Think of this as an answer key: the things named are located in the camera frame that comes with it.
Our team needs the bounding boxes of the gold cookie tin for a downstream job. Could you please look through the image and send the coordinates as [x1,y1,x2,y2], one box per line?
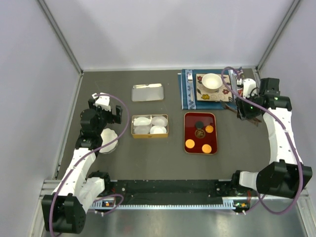
[131,114,169,139]

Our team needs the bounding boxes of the white paper cup front-right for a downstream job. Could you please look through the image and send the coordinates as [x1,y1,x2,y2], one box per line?
[150,125,167,134]

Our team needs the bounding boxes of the silver fork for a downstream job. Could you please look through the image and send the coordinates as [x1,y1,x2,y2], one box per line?
[187,73,194,101]

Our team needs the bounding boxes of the white paper cup back-left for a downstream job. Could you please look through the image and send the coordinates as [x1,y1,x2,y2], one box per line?
[133,117,151,126]

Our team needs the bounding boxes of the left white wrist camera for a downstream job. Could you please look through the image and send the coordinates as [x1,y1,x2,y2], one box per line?
[92,93,111,111]

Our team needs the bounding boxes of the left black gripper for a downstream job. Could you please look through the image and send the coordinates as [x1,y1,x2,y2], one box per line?
[89,99,122,135]

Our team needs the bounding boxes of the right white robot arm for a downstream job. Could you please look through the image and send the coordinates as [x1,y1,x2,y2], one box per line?
[230,78,313,198]

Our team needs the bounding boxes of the black cookie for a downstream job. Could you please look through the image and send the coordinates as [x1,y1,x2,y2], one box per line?
[195,121,204,129]

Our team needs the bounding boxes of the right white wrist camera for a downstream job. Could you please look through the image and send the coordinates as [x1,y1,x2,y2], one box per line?
[237,79,258,99]

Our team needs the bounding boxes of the left aluminium frame post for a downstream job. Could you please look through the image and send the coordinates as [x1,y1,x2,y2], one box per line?
[36,0,83,75]

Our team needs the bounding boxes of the white bowl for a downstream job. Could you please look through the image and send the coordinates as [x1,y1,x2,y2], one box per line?
[201,73,223,90]

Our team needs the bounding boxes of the right aluminium frame post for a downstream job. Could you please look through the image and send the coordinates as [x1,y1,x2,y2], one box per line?
[256,0,302,73]

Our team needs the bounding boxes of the orange cookie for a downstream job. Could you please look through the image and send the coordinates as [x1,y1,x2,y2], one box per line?
[205,125,214,133]
[185,139,195,149]
[201,144,212,154]

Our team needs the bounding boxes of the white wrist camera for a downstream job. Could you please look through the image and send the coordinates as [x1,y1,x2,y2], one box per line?
[92,93,111,111]
[237,79,258,99]

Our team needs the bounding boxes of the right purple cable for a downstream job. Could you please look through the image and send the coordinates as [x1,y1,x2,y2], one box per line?
[221,66,305,215]

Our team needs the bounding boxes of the white paper cup back-right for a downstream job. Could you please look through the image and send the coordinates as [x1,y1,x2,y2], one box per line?
[151,116,168,127]

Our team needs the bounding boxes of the silver tin lid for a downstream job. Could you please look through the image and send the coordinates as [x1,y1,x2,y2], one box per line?
[131,83,164,102]

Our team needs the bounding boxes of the white paper cup front-left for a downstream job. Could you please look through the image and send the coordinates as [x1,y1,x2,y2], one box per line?
[134,126,151,135]

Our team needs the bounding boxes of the white scalloped dish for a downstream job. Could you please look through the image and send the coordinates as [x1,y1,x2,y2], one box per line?
[99,128,118,154]

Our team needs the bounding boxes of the red lacquer tray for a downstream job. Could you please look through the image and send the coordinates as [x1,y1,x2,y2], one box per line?
[184,112,218,155]

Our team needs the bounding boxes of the purple cable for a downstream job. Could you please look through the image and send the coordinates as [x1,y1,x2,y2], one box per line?
[48,92,130,237]
[221,66,305,215]

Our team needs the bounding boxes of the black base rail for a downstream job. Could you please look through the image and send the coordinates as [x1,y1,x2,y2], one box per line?
[107,180,234,205]

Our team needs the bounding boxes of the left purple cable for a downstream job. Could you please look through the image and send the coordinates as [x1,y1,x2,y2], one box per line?
[48,92,130,237]

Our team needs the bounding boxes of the blue cloth napkin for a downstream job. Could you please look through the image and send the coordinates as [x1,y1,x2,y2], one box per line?
[178,69,237,110]

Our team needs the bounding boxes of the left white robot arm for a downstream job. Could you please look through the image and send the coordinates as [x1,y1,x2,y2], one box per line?
[41,102,122,237]

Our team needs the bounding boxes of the patterned colourful cloth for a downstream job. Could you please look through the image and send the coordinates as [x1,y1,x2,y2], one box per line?
[229,67,245,96]

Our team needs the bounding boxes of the metal tongs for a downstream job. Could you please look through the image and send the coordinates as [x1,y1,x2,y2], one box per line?
[220,100,262,126]

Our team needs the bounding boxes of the aluminium frame post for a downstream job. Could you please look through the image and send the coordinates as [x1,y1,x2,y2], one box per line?
[256,0,302,73]
[36,0,83,75]

